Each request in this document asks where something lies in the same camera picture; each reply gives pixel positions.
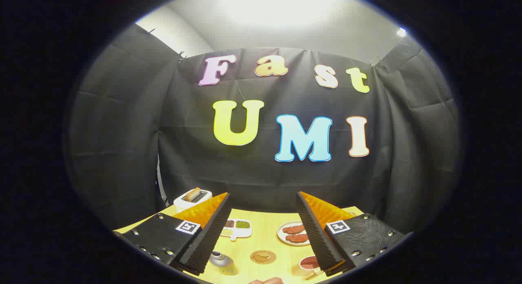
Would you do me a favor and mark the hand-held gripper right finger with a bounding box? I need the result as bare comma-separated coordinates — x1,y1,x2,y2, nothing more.
296,191,408,276

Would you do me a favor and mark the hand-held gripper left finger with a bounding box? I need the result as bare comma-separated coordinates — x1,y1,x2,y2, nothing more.
116,192,232,275

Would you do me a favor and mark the silver juice bottle green label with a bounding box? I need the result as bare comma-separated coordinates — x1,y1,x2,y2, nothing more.
209,251,238,275

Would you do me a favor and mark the white cup with wooden handle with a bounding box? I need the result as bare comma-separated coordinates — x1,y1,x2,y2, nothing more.
292,255,325,280

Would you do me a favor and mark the round cork coaster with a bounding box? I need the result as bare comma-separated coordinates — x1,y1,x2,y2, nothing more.
250,250,277,264

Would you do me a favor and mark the white divided dish with beans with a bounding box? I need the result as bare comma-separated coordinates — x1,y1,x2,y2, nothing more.
220,219,252,241

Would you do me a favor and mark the white round plate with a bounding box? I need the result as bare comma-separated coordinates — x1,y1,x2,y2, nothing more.
277,221,312,246

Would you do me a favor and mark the white toaster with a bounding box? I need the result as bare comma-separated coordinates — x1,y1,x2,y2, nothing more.
173,189,213,213

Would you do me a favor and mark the light wooden table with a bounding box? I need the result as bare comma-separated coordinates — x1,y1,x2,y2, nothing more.
114,205,363,284

